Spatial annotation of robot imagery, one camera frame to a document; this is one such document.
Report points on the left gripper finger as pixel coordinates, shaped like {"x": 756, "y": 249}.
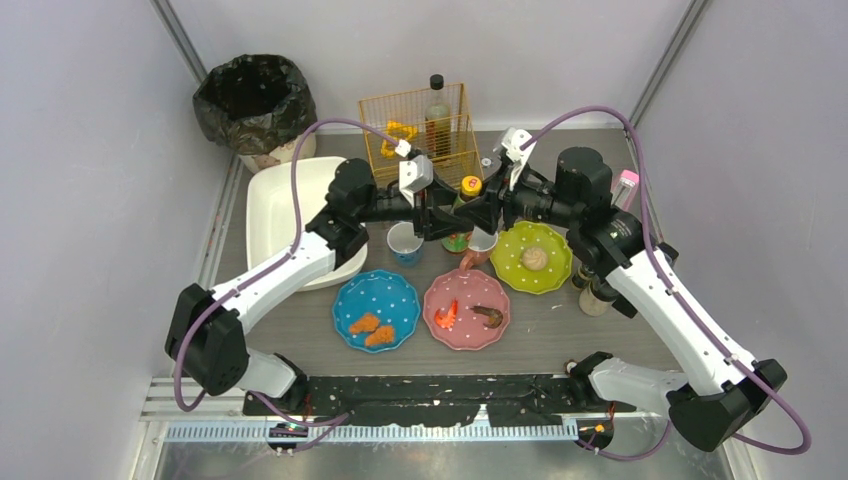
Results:
{"x": 441, "y": 196}
{"x": 439, "y": 230}

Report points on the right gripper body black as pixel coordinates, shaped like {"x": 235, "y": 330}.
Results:
{"x": 496, "y": 208}

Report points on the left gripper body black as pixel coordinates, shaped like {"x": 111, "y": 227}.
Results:
{"x": 423, "y": 216}

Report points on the sauce bottle yellow cap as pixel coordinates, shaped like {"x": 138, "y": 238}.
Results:
{"x": 470, "y": 188}

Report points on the tall clear oil bottle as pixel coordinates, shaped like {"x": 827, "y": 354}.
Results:
{"x": 438, "y": 120}

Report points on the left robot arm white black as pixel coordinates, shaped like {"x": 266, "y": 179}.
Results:
{"x": 207, "y": 335}

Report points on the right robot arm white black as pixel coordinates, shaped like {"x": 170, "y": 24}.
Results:
{"x": 721, "y": 386}

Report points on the pink mug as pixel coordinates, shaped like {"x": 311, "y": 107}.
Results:
{"x": 480, "y": 248}

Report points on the blue mug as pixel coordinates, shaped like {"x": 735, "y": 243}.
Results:
{"x": 405, "y": 244}

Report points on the green polka dot plate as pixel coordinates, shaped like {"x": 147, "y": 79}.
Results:
{"x": 506, "y": 258}

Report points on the steamed bun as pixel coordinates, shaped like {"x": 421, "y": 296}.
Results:
{"x": 534, "y": 258}

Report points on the pink polka dot plate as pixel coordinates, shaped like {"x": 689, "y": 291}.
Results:
{"x": 469, "y": 288}

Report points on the yellow plastic toy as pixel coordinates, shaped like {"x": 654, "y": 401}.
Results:
{"x": 399, "y": 134}

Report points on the blue polka dot plate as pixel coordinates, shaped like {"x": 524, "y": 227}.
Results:
{"x": 385, "y": 294}

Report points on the red shrimp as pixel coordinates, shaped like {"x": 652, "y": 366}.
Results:
{"x": 446, "y": 318}

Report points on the dark spice bottle right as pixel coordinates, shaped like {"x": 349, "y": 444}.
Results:
{"x": 583, "y": 277}

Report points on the pink box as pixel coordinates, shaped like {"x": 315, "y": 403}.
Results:
{"x": 624, "y": 189}

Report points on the brown shrimp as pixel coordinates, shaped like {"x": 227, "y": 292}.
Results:
{"x": 493, "y": 316}

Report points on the left fried chicken piece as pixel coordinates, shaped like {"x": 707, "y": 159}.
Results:
{"x": 366, "y": 324}

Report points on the fried chicken piece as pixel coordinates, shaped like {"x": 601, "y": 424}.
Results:
{"x": 366, "y": 324}
{"x": 380, "y": 337}

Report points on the right fried chicken piece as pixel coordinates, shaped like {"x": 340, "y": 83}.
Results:
{"x": 380, "y": 337}

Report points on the white shaker bottle right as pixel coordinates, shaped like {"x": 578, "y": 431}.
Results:
{"x": 597, "y": 298}

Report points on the white plastic basin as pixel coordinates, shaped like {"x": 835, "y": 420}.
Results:
{"x": 276, "y": 196}

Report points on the trash bin with black bag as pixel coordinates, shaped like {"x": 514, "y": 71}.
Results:
{"x": 258, "y": 106}

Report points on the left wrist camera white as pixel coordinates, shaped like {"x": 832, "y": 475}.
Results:
{"x": 415, "y": 171}

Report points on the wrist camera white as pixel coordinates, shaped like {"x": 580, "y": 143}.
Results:
{"x": 515, "y": 144}
{"x": 415, "y": 171}

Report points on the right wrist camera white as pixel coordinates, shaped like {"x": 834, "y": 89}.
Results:
{"x": 515, "y": 144}

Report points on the yellow wire basket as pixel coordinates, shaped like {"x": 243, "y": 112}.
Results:
{"x": 409, "y": 108}

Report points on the black base mount strip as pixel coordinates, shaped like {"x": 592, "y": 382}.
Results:
{"x": 442, "y": 400}

